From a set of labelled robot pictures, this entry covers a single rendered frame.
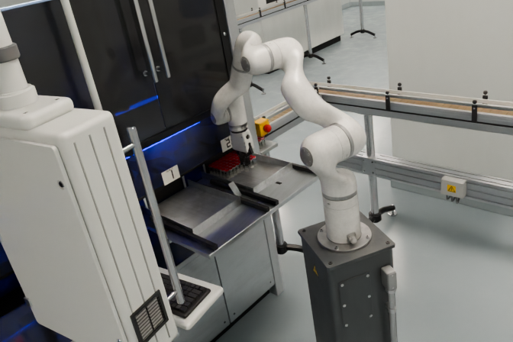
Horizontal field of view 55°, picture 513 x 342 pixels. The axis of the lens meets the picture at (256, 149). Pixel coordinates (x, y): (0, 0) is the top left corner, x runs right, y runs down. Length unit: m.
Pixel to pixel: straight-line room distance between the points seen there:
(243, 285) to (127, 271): 1.31
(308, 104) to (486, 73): 1.73
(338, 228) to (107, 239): 0.78
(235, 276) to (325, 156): 1.19
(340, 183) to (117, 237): 0.71
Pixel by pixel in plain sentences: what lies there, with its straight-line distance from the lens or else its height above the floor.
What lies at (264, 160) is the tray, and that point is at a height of 0.89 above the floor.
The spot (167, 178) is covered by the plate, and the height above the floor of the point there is 1.02.
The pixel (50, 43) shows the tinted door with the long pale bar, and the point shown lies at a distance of 1.77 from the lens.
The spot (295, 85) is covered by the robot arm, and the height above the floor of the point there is 1.41.
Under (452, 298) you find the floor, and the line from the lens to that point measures 2.84.
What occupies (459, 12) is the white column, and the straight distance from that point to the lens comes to 3.13.
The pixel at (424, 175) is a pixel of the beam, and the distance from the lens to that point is 2.86.
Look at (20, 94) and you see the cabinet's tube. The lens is 1.35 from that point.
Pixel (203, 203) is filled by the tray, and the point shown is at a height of 0.88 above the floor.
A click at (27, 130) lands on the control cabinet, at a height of 1.55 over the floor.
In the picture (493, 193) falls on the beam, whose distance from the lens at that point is 2.75.
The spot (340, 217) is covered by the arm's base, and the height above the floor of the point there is 0.98.
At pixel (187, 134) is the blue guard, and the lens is 2.10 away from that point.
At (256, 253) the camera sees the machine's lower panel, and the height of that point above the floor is 0.37.
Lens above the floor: 1.90
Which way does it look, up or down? 24 degrees down
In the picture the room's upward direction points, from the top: 10 degrees counter-clockwise
